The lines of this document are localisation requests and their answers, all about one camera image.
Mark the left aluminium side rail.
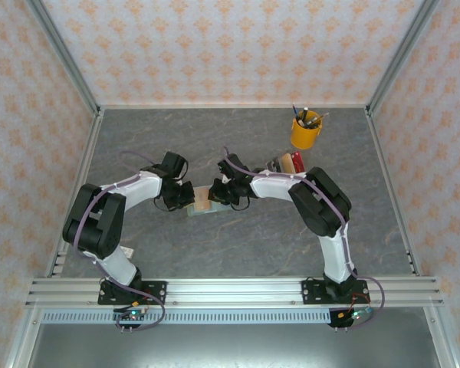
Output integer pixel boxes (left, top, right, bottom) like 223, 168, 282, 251
45, 109, 105, 279

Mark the brown card with black stripe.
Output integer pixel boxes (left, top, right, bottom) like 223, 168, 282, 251
194, 186, 212, 212

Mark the left controller board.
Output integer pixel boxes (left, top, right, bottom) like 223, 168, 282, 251
113, 309, 149, 333

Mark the grey metal sheet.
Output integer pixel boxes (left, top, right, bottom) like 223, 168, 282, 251
26, 324, 442, 368

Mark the black mount plate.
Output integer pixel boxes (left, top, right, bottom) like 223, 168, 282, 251
301, 278, 370, 306
97, 281, 168, 306

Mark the clear acrylic card stand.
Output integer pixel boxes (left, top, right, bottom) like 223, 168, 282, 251
265, 155, 288, 174

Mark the right black mount plate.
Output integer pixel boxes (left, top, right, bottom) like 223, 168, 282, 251
301, 278, 370, 306

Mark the left aluminium corner post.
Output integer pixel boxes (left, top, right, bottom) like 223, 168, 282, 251
25, 0, 103, 116

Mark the white slotted cable duct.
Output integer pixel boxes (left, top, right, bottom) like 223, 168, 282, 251
41, 309, 337, 325

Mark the controller board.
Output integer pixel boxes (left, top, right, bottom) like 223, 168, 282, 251
113, 309, 149, 333
329, 306, 373, 331

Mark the aluminium corner post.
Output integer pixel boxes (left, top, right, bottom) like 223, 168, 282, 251
366, 0, 442, 116
25, 0, 103, 116

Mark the left black mount plate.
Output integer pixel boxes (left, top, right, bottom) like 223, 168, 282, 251
97, 281, 168, 306

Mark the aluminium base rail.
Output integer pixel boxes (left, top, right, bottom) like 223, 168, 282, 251
25, 276, 445, 308

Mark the right lower frame leg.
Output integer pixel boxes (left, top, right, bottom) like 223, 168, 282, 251
423, 306, 460, 368

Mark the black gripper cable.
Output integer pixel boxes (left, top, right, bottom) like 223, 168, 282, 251
229, 195, 252, 212
154, 195, 178, 213

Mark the green card holder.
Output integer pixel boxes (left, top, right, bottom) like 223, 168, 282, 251
186, 186, 231, 219

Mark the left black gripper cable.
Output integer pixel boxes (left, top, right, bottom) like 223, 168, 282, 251
154, 195, 178, 213

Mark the frame leg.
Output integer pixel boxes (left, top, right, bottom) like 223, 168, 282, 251
3, 306, 43, 368
423, 306, 460, 368

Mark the aluminium side rail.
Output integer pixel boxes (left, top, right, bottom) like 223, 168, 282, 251
45, 109, 105, 279
364, 107, 423, 278

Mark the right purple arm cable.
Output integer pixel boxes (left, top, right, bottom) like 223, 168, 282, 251
222, 146, 388, 331

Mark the yellow pen cup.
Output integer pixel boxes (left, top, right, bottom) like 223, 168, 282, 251
290, 110, 323, 150

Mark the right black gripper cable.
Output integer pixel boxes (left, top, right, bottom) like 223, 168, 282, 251
229, 195, 252, 212

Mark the left lower frame leg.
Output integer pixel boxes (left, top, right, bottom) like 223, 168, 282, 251
3, 306, 43, 368

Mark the right aluminium side rail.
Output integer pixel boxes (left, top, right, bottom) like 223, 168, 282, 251
364, 107, 423, 278

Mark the right controller board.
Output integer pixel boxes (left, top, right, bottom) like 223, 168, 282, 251
329, 306, 373, 331

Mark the aluminium back bar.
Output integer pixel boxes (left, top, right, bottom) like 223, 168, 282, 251
97, 102, 371, 111

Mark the right aluminium corner post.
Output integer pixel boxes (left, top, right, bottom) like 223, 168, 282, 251
366, 0, 442, 116

